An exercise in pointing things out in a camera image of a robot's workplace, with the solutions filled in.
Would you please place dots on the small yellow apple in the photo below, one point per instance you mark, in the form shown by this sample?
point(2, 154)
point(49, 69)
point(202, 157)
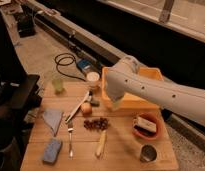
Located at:
point(86, 108)

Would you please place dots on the orange bowl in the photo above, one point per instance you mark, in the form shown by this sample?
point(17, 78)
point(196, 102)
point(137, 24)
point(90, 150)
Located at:
point(144, 134)

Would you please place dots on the silver fork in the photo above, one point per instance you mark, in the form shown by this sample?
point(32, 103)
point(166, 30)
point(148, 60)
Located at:
point(70, 131)

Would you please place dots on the blue folded cloth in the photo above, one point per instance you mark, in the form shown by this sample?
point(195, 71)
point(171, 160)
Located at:
point(52, 118)

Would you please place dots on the white and black object in bowl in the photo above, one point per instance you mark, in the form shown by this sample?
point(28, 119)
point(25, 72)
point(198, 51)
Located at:
point(145, 124)

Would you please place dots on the small green object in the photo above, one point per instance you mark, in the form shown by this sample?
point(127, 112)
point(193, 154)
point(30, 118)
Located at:
point(94, 102)

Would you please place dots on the black box on floor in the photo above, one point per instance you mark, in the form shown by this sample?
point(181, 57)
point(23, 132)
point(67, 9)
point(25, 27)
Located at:
point(25, 25)

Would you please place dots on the white paper cup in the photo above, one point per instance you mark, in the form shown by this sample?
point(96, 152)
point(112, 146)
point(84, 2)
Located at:
point(93, 79)

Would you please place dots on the blue sponge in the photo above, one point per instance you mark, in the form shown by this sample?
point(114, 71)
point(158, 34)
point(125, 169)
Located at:
point(51, 151)

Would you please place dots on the blue box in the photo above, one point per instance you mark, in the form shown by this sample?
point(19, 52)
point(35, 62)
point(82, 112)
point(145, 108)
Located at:
point(84, 66)

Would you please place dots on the white handled knife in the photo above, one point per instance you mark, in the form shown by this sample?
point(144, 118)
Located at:
point(68, 119)

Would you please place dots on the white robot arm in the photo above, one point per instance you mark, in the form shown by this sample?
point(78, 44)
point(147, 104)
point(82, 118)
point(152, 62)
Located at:
point(123, 78)

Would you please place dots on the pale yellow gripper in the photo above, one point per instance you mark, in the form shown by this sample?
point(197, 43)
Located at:
point(116, 104)

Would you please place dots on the metal cup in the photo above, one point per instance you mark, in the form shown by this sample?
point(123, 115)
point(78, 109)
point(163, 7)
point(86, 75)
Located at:
point(148, 153)

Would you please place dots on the green plastic cup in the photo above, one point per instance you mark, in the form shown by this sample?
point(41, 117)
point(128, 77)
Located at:
point(57, 83)

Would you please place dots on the yellow plastic bin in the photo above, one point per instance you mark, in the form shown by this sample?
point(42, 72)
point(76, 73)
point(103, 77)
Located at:
point(130, 101)

